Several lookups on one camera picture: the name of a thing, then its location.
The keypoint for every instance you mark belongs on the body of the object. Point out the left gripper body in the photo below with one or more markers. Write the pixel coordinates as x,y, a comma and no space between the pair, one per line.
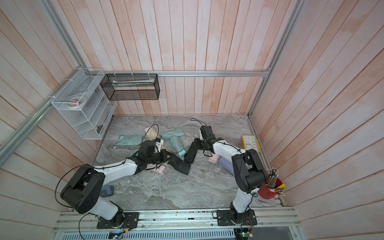
157,157

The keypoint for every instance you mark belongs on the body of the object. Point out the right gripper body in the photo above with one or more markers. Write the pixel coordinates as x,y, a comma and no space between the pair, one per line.
201,144

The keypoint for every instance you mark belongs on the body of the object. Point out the pink umbrella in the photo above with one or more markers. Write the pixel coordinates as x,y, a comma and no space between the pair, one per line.
160,169
214,158

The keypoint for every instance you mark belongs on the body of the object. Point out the mint green sleeve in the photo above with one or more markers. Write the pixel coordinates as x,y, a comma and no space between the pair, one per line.
172,133
134,140

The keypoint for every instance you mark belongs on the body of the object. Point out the mint green umbrella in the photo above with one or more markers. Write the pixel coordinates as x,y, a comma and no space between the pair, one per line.
178,146

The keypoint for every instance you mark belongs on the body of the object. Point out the black sleeve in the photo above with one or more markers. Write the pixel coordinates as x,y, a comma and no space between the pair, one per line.
178,164

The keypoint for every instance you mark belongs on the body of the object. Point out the black umbrella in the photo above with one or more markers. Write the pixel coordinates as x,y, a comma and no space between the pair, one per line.
191,153

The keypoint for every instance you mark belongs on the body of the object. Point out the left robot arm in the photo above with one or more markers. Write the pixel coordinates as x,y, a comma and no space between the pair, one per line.
82,192

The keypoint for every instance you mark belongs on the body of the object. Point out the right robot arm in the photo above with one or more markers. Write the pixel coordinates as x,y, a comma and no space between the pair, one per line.
249,170

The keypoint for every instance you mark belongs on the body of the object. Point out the lavender umbrella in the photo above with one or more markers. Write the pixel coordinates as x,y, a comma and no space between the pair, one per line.
227,164

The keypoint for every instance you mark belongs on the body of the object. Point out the yellow alarm clock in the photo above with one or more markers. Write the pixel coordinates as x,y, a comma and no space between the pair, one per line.
250,142

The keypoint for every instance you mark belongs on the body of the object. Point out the blue phone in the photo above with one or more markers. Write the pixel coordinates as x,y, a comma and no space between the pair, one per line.
107,191

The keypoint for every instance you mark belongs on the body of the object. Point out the black mesh basket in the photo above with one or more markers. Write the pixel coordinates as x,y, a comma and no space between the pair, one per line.
129,87

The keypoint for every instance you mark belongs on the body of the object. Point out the red pen holder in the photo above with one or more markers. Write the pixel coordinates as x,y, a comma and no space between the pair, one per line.
273,185

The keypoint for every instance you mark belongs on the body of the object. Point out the tape roll on shelf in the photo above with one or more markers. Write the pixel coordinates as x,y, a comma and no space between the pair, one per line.
76,102

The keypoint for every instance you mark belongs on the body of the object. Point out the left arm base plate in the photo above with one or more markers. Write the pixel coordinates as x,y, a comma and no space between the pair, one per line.
122,220

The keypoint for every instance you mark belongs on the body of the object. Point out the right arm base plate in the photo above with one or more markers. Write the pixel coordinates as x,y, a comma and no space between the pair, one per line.
231,218

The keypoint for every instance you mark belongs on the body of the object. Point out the white wire shelf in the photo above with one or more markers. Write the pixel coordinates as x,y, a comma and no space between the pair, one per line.
92,120

